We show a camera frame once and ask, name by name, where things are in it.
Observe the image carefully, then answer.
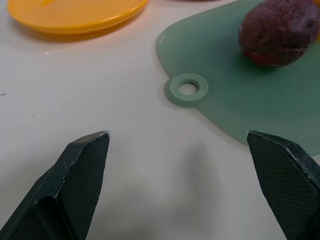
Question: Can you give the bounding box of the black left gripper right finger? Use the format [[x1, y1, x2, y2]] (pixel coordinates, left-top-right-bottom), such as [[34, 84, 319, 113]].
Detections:
[[246, 129, 320, 240]]

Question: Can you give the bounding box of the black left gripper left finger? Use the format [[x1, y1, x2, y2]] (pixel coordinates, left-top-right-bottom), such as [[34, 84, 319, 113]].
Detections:
[[0, 130, 111, 240]]

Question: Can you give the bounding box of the dark purple plum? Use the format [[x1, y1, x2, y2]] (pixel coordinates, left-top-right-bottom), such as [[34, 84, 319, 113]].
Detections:
[[238, 0, 320, 67]]

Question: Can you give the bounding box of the green cutting board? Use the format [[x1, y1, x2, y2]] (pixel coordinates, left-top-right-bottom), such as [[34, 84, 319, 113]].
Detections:
[[155, 0, 320, 157]]

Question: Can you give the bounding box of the yellow plastic plate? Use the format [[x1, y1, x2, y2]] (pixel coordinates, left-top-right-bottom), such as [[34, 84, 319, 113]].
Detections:
[[7, 0, 150, 35]]

